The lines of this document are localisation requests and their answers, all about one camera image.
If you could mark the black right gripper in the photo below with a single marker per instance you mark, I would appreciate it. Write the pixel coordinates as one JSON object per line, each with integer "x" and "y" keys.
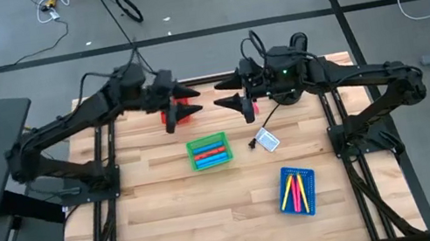
{"x": 249, "y": 112}

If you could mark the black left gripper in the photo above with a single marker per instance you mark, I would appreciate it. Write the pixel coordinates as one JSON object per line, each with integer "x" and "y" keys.
{"x": 171, "y": 123}

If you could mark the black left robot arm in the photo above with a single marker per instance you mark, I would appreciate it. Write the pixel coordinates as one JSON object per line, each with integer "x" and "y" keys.
{"x": 64, "y": 120}

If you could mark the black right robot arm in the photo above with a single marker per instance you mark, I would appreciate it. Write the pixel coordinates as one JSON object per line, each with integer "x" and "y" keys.
{"x": 366, "y": 71}

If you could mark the red plastic basket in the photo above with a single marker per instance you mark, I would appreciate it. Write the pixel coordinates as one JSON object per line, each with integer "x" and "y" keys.
{"x": 185, "y": 120}

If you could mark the green plastic basket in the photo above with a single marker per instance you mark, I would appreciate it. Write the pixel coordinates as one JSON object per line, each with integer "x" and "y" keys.
{"x": 190, "y": 156}

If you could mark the clear plastic packet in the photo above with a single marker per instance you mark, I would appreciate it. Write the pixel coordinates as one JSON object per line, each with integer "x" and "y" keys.
{"x": 267, "y": 139}

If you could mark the blue plastic basket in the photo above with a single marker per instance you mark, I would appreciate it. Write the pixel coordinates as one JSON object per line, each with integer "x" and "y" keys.
{"x": 313, "y": 205}

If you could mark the black desk leg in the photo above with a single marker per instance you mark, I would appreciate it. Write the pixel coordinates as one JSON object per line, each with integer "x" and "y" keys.
{"x": 30, "y": 206}

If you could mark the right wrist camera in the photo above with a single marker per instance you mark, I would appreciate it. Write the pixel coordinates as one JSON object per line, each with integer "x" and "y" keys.
{"x": 250, "y": 70}

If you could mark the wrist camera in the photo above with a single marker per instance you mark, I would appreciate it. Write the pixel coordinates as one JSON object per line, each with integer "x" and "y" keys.
{"x": 250, "y": 70}
{"x": 164, "y": 83}

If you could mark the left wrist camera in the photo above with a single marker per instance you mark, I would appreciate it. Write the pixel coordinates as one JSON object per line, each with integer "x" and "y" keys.
{"x": 164, "y": 83}

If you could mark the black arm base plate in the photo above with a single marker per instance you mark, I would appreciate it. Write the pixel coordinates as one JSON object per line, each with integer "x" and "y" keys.
{"x": 336, "y": 152}
{"x": 91, "y": 196}

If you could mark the grey desk base plate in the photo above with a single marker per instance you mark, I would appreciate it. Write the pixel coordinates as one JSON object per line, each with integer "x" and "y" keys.
{"x": 40, "y": 235}

